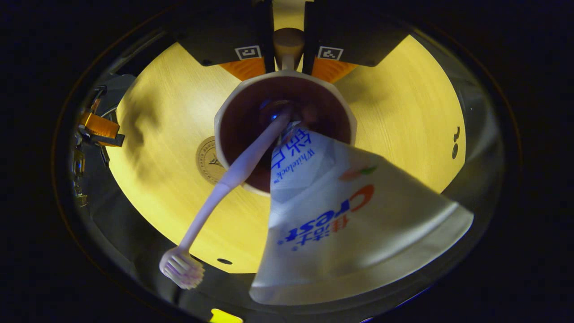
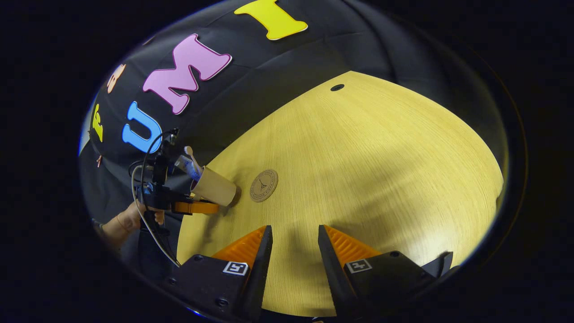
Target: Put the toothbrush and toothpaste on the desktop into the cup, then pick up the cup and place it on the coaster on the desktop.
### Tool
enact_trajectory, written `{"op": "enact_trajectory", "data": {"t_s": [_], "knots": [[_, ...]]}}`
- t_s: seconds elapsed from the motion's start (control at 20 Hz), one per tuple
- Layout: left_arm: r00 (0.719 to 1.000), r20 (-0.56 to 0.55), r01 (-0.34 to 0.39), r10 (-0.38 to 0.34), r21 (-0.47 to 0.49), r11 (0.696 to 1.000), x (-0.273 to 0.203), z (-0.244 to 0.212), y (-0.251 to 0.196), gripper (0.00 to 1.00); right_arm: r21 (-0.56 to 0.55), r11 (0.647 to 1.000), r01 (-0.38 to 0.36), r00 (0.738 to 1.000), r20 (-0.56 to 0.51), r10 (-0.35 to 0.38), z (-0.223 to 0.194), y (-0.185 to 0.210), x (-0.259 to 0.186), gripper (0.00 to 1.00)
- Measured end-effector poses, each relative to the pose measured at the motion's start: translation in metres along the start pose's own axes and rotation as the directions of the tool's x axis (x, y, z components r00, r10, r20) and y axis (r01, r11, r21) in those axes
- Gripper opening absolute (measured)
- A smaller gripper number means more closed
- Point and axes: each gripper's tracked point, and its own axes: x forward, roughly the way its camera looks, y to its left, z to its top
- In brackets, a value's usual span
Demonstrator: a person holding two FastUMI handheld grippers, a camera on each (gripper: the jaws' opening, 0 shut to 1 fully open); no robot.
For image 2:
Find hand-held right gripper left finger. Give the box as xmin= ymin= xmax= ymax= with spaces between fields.
xmin=164 ymin=225 xmax=273 ymax=321

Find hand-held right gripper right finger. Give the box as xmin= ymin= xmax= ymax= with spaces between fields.
xmin=318 ymin=225 xmax=438 ymax=319

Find beige cup with wooden handle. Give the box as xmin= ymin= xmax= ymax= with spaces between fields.
xmin=191 ymin=166 xmax=237 ymax=207

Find white toothpaste tube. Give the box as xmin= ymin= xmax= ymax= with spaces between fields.
xmin=175 ymin=155 xmax=202 ymax=181

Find pink toothbrush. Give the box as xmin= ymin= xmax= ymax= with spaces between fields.
xmin=184 ymin=146 xmax=202 ymax=178

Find round wooden coaster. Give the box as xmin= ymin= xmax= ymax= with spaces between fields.
xmin=250 ymin=169 xmax=278 ymax=203

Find wooden desktop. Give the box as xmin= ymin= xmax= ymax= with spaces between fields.
xmin=176 ymin=71 xmax=504 ymax=317

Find black backdrop cloth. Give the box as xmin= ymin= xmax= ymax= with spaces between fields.
xmin=81 ymin=0 xmax=509 ymax=270

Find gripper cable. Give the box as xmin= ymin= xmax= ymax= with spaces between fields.
xmin=130 ymin=129 xmax=181 ymax=267

